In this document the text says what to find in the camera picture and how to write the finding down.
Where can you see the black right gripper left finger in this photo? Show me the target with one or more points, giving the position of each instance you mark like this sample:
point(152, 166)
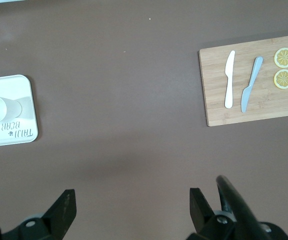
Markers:
point(61, 212)

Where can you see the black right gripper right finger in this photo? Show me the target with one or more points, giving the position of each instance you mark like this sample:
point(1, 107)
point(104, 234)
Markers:
point(201, 212)

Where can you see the brown table mat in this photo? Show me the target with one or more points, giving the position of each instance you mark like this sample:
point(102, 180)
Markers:
point(124, 105)

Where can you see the white plastic knife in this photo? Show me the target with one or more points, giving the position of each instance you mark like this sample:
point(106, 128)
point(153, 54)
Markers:
point(229, 83)

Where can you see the white tray with bear print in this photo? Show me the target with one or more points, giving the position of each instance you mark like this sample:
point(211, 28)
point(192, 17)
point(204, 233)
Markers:
point(21, 86)

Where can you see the bamboo cutting board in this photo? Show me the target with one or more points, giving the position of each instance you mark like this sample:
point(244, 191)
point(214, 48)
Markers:
point(214, 80)

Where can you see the grey plastic knife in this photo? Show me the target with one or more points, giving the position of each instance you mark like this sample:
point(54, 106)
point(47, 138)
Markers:
point(253, 77)

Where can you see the yellow lemon slice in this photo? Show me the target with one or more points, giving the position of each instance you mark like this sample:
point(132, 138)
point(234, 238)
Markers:
point(284, 58)
point(283, 79)

